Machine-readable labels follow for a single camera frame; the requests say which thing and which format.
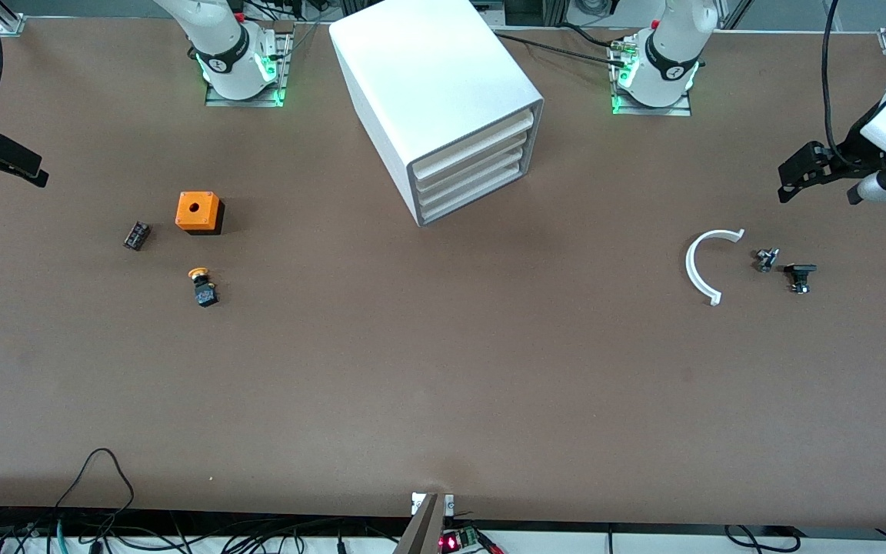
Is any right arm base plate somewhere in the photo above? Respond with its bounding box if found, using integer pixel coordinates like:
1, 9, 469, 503
205, 31, 294, 108

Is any yellow push button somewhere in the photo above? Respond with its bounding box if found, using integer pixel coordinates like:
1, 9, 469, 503
188, 267, 220, 309

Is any thin black looped cable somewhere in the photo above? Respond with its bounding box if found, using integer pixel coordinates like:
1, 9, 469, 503
53, 448, 136, 533

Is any black base power cable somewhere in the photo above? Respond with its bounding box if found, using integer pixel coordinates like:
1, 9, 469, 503
492, 31, 630, 68

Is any white curved plastic bracket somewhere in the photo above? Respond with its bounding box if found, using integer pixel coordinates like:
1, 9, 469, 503
685, 229, 745, 307

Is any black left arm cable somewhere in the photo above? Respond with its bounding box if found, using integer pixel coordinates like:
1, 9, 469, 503
821, 0, 855, 167

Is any orange button enclosure box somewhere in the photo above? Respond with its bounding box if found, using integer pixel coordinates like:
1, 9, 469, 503
175, 191, 225, 235

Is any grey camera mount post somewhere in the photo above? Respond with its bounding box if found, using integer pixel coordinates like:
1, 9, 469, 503
393, 494, 445, 554

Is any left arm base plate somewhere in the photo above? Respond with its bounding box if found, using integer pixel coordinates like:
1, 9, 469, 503
610, 35, 692, 117

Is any black coiled cable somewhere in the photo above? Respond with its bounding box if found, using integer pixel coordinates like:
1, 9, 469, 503
724, 525, 803, 554

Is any white post mounting bracket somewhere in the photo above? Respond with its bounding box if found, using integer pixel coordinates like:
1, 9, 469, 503
411, 492, 455, 516

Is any circuit board with red light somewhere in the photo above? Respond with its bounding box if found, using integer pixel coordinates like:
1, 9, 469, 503
438, 525, 484, 554

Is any black button part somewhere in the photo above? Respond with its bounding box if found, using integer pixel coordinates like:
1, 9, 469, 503
784, 263, 818, 295

